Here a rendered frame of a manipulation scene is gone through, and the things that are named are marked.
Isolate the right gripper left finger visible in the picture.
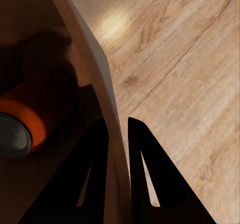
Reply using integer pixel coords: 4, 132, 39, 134
18, 118, 109, 224

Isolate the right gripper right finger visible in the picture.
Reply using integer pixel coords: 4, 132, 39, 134
128, 117, 216, 224

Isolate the trash can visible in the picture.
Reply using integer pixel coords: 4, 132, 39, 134
0, 0, 133, 224

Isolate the can of soda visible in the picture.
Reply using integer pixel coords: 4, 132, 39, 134
0, 68, 75, 159

